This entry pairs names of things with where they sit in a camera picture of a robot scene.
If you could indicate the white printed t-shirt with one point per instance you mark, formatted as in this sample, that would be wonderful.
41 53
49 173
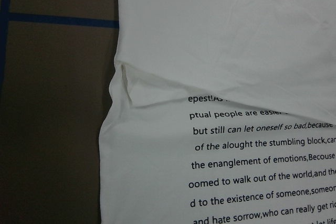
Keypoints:
223 111

